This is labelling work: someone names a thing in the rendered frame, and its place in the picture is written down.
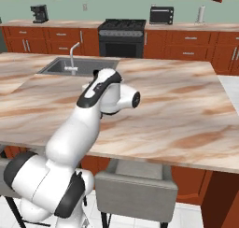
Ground red-brown base cabinet run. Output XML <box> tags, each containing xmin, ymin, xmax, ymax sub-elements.
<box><xmin>1</xmin><ymin>25</ymin><xmax>101</xmax><ymax>57</ymax></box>
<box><xmin>142</xmin><ymin>29</ymin><xmax>239</xmax><ymax>77</ymax></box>

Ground grey steel sink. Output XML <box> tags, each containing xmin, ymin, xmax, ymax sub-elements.
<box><xmin>36</xmin><ymin>56</ymin><xmax>121</xmax><ymax>78</ymax></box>

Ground white sink tap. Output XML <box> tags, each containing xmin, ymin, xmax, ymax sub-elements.
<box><xmin>63</xmin><ymin>41</ymin><xmax>81</xmax><ymax>76</ymax></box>

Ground black stove with oven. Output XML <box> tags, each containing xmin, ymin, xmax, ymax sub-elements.
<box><xmin>97</xmin><ymin>18</ymin><xmax>148</xmax><ymax>59</ymax></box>

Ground black coffee machine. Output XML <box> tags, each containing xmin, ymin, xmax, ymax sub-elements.
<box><xmin>30</xmin><ymin>4</ymin><xmax>50</xmax><ymax>24</ymax></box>

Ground black toaster oven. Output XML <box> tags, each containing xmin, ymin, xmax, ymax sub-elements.
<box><xmin>148</xmin><ymin>5</ymin><xmax>176</xmax><ymax>26</ymax></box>

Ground red-brown island base cabinets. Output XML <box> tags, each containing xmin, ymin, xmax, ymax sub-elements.
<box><xmin>3</xmin><ymin>145</ymin><xmax>239</xmax><ymax>228</ymax></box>

